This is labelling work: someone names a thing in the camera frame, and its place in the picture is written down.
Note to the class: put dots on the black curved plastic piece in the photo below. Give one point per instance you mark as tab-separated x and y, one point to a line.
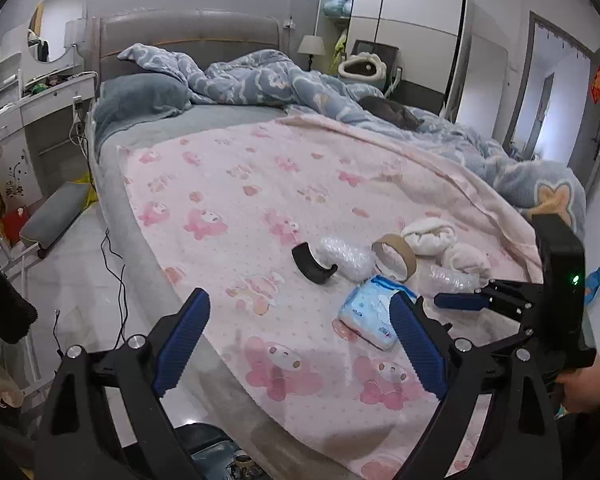
307	265

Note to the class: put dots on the bubble wrap piece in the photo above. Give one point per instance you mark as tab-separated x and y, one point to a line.
342	257

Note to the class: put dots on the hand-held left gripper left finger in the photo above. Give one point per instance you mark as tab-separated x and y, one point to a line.
180	342

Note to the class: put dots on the red container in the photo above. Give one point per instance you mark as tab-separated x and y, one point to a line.
12	224

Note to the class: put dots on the black fuzzy garment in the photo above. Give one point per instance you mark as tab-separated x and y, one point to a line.
5	300

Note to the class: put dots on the white dressing table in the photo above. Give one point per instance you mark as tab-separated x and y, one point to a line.
40	105

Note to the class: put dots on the blue printed duvet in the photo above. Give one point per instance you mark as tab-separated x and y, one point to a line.
280	82

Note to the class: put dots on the red door decoration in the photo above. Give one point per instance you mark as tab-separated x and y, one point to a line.
598	85

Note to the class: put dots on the white clothes rack base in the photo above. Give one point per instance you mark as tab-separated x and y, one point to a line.
27	310

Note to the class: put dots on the grey upholstered bed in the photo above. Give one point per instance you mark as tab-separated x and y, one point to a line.
180	35

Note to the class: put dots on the dark teal trash bin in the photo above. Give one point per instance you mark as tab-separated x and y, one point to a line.
215	447

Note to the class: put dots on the white paper wad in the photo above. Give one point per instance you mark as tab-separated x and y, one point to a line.
430	237

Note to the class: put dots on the dark furry cloth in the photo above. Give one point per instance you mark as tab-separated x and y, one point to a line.
392	112

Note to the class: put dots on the clear plastic bottle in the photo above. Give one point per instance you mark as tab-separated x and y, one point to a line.
450	280

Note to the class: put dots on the grey pillow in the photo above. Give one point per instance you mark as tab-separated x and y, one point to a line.
140	102

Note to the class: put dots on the white and black wardrobe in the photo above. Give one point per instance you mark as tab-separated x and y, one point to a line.
410	15

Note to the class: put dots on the round wall mirror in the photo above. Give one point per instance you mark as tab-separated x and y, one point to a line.
55	20

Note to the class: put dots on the blue tissue packet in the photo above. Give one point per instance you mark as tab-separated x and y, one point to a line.
367	312

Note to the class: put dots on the person's right hand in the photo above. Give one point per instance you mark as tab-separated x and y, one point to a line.
585	387

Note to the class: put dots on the blue plastic bag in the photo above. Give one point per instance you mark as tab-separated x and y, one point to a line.
592	285

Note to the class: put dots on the grey cushioned stool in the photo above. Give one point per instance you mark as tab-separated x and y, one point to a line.
55	215

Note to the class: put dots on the cardboard tape roll core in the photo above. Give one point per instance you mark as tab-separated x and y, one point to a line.
405	255

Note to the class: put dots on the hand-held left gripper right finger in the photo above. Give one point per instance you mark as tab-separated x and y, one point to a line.
420	350

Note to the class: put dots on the cream cloth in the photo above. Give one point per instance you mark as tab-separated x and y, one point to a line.
465	260

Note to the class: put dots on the pink printed blanket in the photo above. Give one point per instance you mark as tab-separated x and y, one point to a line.
280	185

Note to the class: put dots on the bedside lamp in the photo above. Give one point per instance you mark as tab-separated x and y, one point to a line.
311	47

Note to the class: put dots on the white plush pet bed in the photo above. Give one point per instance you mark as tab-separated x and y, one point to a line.
360	67

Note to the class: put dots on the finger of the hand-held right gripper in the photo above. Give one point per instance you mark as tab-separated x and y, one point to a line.
457	301
515	337

